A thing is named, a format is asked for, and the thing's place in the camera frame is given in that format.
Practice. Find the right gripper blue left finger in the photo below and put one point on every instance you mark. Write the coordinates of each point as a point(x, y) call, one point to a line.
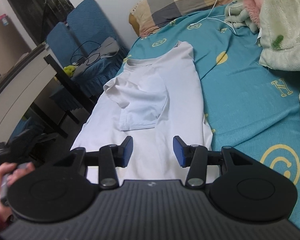
point(110, 157)

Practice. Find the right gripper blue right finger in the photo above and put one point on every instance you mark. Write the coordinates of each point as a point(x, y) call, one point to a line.
point(194, 157)

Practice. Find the white t-shirt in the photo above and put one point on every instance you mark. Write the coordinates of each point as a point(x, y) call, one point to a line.
point(152, 100)

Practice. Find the person left hand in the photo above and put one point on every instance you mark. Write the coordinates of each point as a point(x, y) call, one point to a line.
point(17, 173)

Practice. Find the white black desk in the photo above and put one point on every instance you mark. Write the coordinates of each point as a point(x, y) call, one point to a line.
point(21, 85)

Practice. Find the teal patterned bed sheet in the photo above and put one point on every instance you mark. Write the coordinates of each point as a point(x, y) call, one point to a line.
point(250, 107)

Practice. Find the yellow green plush toy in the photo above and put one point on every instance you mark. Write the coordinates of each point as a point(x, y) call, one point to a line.
point(69, 70)

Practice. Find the cardboard box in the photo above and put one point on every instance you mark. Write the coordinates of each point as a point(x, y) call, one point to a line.
point(12, 45)

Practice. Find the grey cloth on chair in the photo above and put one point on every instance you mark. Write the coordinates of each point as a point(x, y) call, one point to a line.
point(107, 49)

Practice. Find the blue covered chair far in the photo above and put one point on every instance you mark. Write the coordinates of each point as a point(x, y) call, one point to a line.
point(64, 45)

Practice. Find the blue covered chair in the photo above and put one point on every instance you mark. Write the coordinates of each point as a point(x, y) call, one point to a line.
point(91, 27)
point(64, 45)

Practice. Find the blue covered chair near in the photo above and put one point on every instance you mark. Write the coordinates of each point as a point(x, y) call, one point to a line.
point(91, 27)

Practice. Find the dark window with grille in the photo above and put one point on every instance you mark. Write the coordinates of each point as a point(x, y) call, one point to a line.
point(39, 17)

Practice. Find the green cartoon fleece blanket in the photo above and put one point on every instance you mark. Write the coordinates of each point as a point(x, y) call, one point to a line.
point(278, 33)

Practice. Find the plaid pillow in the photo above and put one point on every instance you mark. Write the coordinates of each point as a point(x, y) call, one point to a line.
point(148, 16)

